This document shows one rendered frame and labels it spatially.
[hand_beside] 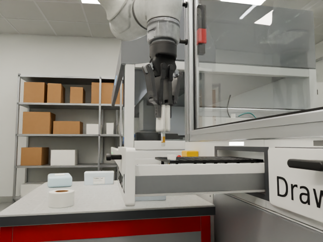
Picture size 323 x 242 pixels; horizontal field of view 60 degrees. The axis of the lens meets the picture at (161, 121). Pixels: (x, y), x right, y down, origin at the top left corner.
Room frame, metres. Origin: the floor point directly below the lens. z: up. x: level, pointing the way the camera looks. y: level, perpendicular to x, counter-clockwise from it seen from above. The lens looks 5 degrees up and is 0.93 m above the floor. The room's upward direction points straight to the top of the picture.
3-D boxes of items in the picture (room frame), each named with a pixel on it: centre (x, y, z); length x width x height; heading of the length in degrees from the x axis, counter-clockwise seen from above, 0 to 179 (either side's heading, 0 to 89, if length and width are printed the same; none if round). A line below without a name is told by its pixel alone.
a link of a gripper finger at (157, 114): (0.73, 0.02, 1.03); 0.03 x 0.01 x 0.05; 130
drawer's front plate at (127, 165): (0.67, 0.09, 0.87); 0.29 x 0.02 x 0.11; 12
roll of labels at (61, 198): (0.82, 0.29, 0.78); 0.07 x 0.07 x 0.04
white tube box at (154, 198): (0.93, 0.05, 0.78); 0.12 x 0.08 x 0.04; 100
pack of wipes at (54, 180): (1.23, 0.44, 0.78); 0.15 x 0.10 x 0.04; 22
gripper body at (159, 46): (0.74, 0.00, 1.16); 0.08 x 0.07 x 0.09; 130
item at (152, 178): (0.72, -0.12, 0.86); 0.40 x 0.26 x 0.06; 102
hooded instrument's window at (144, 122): (2.48, -0.17, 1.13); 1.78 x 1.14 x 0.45; 12
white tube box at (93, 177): (1.27, 0.28, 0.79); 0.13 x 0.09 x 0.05; 101
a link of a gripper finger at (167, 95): (0.75, -0.02, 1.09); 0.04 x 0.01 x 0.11; 40
